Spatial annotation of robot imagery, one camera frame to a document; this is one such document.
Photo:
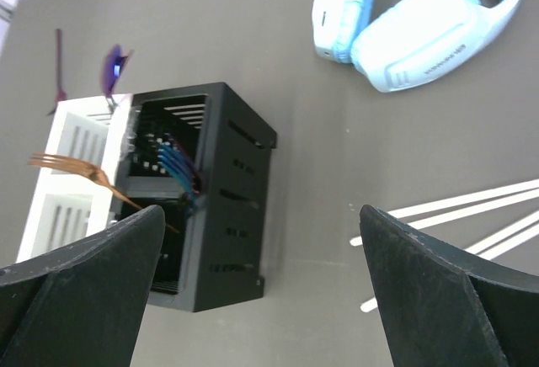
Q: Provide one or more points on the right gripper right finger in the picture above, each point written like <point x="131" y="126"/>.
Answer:
<point x="443" y="306"/>

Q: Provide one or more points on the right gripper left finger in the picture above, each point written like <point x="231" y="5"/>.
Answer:
<point x="82" y="304"/>

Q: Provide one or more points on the white utensil container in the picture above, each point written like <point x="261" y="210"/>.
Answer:
<point x="74" y="189"/>

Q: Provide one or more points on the copper fork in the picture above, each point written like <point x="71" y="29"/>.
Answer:
<point x="80" y="167"/>

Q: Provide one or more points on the blue fork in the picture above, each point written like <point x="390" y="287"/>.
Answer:
<point x="175" y="164"/>

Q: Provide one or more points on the purple fork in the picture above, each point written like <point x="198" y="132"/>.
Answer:
<point x="197" y="177"/>
<point x="60" y="92"/>

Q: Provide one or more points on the black utensil container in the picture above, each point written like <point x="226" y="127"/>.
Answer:
<point x="212" y="258"/>

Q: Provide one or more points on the rainbow spoon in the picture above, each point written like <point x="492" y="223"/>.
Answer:
<point x="113" y="65"/>

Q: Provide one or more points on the light blue headphones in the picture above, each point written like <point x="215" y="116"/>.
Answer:
<point x="413" y="43"/>

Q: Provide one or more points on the white chopstick middle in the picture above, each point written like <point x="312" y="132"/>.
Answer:
<point x="443" y="211"/>

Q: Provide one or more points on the white chopstick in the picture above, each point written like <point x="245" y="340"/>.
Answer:
<point x="443" y="211"/>
<point x="495" y="244"/>
<point x="464" y="199"/>

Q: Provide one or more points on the white chopstick upper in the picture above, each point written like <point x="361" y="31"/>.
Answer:
<point x="464" y="199"/>

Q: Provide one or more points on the white chopstick lower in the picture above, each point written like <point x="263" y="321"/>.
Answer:
<point x="495" y="244"/>

